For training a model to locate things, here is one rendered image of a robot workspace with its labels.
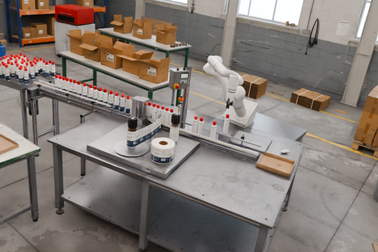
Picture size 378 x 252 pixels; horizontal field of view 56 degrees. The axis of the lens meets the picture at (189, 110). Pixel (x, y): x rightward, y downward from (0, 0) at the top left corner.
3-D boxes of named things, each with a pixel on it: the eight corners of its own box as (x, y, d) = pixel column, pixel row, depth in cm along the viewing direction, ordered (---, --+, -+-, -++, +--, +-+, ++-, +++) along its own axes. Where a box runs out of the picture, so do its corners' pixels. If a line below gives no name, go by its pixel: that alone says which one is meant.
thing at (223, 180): (46, 141, 324) (46, 139, 323) (138, 97, 451) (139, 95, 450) (271, 229, 246) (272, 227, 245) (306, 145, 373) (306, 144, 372)
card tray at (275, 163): (255, 166, 318) (256, 162, 317) (263, 154, 340) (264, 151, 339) (289, 177, 307) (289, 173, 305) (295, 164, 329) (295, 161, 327)
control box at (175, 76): (168, 86, 354) (170, 68, 347) (183, 85, 362) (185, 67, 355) (172, 90, 346) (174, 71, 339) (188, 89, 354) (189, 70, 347)
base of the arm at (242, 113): (230, 116, 403) (226, 107, 389) (239, 103, 408) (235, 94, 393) (243, 122, 392) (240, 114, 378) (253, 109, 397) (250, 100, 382)
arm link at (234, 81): (233, 86, 341) (225, 86, 336) (235, 72, 336) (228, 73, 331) (239, 89, 335) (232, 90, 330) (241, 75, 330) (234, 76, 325)
